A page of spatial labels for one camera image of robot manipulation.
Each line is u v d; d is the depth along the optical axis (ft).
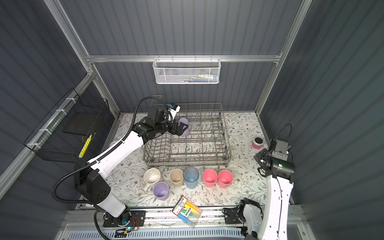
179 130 2.34
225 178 2.82
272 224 1.25
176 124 2.27
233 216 2.42
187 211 2.43
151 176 2.83
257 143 3.15
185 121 3.05
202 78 3.01
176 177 2.80
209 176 2.79
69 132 2.36
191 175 2.62
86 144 2.28
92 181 1.36
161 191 2.67
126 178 2.84
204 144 3.33
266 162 1.53
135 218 2.37
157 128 1.96
